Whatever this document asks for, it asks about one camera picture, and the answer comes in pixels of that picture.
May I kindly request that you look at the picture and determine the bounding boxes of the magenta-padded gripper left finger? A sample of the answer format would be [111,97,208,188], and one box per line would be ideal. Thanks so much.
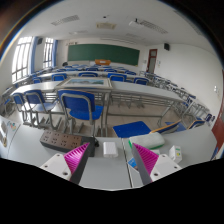
[39,142,92,185]

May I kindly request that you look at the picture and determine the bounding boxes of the green chalkboard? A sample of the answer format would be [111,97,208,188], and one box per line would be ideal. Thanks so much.
[67,43,140,67]

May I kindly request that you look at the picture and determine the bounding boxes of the narrow window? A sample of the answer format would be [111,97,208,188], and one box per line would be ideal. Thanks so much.
[42,37,54,69]

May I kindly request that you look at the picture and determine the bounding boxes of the ceiling air conditioner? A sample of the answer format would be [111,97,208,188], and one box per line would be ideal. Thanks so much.
[96,21,118,30]

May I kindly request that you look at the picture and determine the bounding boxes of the blue metal-frame chair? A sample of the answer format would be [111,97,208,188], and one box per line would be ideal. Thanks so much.
[58,89,104,136]
[10,92,29,124]
[23,89,58,129]

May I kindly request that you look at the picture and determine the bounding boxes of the ceiling light panel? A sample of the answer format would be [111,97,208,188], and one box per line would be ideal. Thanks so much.
[129,18,169,35]
[50,14,81,27]

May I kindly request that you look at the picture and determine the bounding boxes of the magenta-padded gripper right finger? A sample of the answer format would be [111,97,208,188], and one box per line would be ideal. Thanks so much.
[130,143,183,186]

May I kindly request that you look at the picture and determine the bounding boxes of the blue chair with wooden edge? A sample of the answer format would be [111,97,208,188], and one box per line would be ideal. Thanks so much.
[149,119,206,135]

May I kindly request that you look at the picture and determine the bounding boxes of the blue curtain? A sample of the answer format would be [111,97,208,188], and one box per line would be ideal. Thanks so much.
[52,39,58,68]
[31,36,38,74]

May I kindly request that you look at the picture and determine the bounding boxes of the large window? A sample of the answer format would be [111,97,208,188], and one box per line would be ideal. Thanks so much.
[11,36,33,83]

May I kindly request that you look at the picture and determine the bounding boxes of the blue chair seat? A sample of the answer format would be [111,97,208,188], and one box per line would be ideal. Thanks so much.
[112,120,153,139]

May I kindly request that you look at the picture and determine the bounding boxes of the colourful stickers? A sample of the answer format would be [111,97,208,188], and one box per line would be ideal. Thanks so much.
[6,120,18,133]

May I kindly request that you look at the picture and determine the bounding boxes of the long grey classroom desk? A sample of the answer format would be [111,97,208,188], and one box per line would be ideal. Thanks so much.
[8,80,188,126]

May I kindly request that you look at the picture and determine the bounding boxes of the orange lectern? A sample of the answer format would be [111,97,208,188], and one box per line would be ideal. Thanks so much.
[94,59,112,66]

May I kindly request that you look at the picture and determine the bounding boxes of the brown power strip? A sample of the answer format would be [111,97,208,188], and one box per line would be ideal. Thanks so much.
[39,129,98,157]

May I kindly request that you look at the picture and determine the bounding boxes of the framed picture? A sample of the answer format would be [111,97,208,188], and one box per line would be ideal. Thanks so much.
[56,77,114,91]

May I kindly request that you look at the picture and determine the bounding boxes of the white box with green print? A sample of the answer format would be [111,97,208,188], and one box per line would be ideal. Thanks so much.
[168,145,183,164]

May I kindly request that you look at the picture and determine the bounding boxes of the brown door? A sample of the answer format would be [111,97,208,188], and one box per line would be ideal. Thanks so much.
[147,48,158,74]

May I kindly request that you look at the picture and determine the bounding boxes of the group of blue chairs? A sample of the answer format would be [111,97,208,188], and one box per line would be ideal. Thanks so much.
[31,64,151,86]

